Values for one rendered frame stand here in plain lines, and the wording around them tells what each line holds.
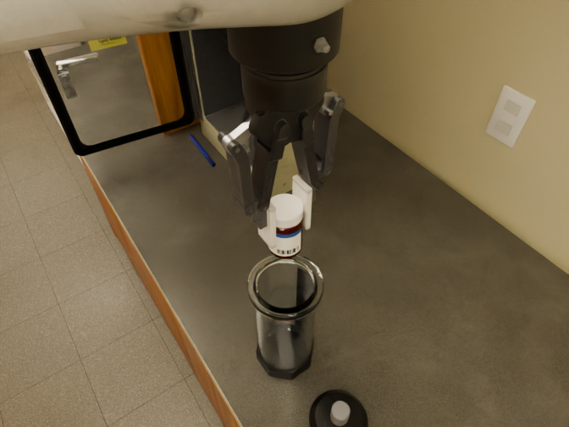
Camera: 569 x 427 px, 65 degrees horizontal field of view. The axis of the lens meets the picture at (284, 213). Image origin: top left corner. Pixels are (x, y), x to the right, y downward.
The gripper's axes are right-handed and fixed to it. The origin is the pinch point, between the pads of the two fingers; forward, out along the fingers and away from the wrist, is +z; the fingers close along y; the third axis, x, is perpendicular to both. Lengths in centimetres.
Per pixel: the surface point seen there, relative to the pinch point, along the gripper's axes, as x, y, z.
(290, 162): -32.4, -24.5, 27.8
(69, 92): -65, 10, 14
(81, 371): -74, 45, 131
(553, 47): -4, -60, -1
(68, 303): -108, 40, 131
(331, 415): 14.6, 1.7, 31.4
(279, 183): -32, -21, 33
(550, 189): 8, -60, 24
